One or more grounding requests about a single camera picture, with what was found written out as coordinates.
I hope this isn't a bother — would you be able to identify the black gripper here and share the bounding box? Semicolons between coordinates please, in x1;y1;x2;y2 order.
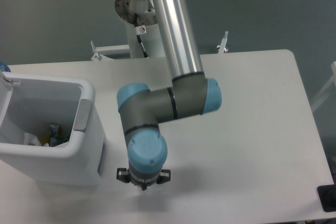
116;168;171;190

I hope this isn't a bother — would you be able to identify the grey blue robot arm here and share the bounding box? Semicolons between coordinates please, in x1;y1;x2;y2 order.
115;0;222;190

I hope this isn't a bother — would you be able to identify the trash inside can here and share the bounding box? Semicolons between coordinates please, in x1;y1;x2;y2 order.
23;124;71;147

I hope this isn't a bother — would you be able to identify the white trash can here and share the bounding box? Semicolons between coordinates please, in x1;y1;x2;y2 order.
1;72;106;186

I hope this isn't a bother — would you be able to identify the blue object at left edge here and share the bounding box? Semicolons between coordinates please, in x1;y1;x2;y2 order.
0;61;11;72

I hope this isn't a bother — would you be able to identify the black device at table edge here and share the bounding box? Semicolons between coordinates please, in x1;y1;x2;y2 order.
317;184;335;212

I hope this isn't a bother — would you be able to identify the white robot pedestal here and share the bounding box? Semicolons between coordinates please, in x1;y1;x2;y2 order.
91;23;165;61

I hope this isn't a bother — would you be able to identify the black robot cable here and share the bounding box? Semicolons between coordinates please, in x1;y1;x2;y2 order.
133;13;150;58

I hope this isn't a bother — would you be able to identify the white frame at right edge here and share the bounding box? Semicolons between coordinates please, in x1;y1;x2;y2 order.
310;61;335;113

